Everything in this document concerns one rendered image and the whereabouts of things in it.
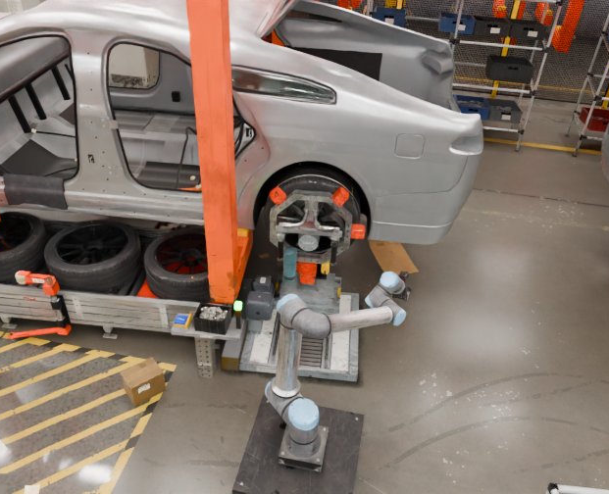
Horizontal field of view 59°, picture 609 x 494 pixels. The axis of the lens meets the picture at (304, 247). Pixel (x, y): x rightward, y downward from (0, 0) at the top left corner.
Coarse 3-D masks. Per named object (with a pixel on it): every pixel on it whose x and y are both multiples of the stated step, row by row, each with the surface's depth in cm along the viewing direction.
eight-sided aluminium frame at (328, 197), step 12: (300, 192) 348; (312, 192) 347; (324, 192) 347; (288, 204) 349; (276, 216) 357; (348, 216) 350; (348, 228) 356; (276, 240) 367; (348, 240) 361; (300, 252) 378
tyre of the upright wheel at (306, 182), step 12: (300, 168) 363; (312, 168) 362; (324, 168) 362; (276, 180) 372; (288, 180) 355; (300, 180) 349; (312, 180) 348; (324, 180) 348; (336, 180) 355; (348, 180) 367; (288, 192) 353; (348, 204) 354; (360, 204) 378; (264, 216) 366; (324, 252) 380
